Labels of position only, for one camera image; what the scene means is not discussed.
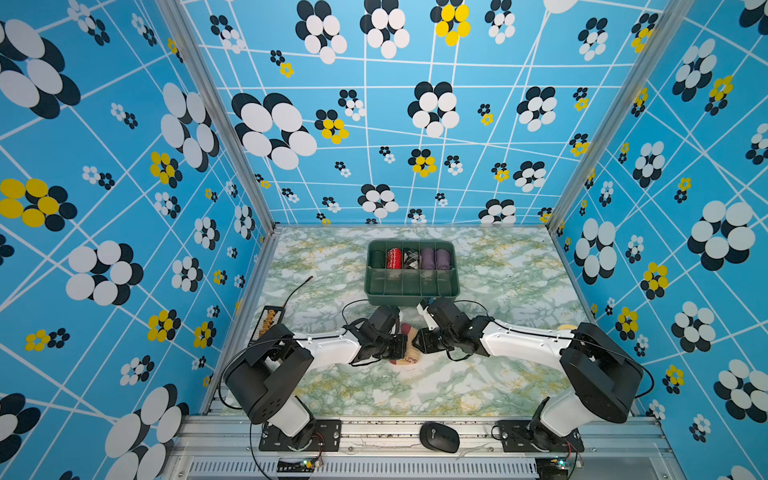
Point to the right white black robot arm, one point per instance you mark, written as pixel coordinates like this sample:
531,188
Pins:
604,381

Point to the dark purple rolled sock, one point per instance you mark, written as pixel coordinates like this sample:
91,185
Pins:
443,259

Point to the left green circuit board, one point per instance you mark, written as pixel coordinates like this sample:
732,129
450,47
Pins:
296,466

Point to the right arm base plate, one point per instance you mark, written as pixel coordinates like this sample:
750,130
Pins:
518,436

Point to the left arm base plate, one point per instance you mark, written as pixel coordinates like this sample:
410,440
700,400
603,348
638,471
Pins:
319,435

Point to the aluminium front rail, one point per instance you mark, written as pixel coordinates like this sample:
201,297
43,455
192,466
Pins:
225,447

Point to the black white argyle rolled sock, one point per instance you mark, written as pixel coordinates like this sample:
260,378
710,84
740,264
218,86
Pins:
411,258

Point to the green circuit board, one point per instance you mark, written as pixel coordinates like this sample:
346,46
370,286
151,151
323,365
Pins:
296,466
555,469

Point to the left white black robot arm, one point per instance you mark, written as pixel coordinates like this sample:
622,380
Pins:
264,376

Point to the red rolled sock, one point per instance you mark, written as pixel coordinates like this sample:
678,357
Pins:
394,258

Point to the black computer mouse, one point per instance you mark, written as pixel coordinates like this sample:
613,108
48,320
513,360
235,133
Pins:
439,437

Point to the dark green rolled sock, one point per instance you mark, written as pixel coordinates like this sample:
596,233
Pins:
378,259

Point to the black tray with skewers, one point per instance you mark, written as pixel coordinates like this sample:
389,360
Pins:
272,315

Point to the right green circuit board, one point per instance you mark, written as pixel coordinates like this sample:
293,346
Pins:
555,469

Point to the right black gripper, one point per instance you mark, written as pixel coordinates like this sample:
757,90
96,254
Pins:
422,338

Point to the green plastic organizer tray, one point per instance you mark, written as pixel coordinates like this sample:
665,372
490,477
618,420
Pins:
407,288

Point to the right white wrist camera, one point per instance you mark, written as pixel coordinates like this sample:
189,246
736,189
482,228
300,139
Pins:
426,315

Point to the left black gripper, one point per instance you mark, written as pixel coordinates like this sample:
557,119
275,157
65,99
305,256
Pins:
401,348

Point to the beige purple striped sock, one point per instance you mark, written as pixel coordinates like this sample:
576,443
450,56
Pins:
405,353

